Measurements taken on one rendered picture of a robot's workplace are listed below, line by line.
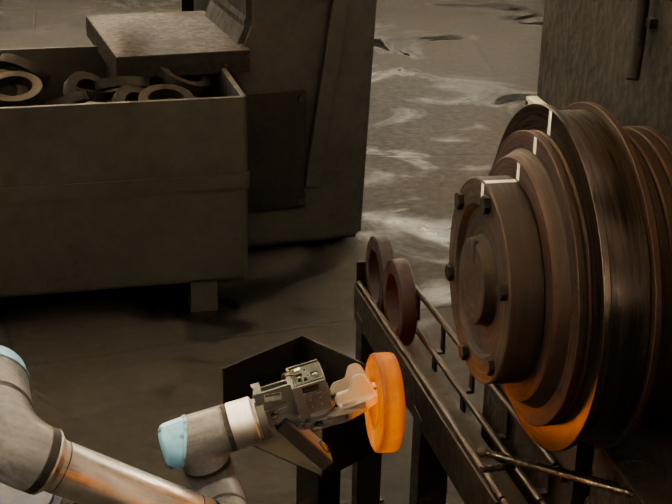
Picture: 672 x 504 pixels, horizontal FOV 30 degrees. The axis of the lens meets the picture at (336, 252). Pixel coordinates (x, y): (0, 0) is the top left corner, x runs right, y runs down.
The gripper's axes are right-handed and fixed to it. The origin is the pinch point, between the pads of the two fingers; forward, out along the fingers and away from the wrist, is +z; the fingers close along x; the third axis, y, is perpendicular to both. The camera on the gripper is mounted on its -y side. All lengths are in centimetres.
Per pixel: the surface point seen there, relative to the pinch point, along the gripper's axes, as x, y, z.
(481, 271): -24.7, 27.5, 14.0
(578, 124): -24, 43, 31
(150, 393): 162, -73, -52
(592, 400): -42.8, 15.3, 20.4
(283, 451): 24.9, -20.4, -18.1
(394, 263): 69, -12, 15
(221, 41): 272, -3, 0
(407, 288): 63, -15, 16
